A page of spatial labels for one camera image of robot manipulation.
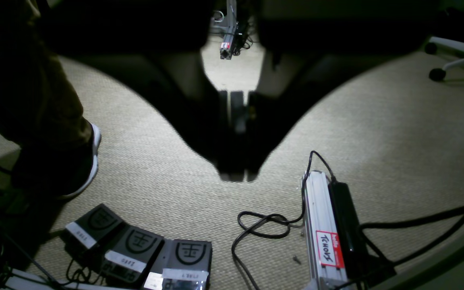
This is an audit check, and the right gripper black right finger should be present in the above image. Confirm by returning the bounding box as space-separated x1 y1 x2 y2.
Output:
245 0 464 181

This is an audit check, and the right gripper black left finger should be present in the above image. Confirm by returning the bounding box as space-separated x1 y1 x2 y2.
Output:
47 0 244 182

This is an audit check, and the person's dark shoe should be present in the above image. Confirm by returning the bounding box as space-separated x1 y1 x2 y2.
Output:
10 122 102 200

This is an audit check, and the white office chair base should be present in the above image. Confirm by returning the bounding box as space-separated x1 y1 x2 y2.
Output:
425 36 464 82

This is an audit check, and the black foot pedal left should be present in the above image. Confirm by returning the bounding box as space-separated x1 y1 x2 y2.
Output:
60 203 126 260

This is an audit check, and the black foot pedal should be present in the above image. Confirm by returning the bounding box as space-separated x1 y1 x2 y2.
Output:
101 226 165 285
142 239 213 290
60 203 126 260

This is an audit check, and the black power adapter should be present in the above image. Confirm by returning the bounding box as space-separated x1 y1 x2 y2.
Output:
328 180 369 279

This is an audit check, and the black foot pedal middle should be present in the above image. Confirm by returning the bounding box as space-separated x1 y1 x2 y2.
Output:
101 226 165 285

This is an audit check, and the black foot pedal right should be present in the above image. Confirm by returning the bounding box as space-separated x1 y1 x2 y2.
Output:
142 239 213 290

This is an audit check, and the aluminium rail with label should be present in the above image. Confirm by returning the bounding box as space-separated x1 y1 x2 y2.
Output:
302 171 349 290

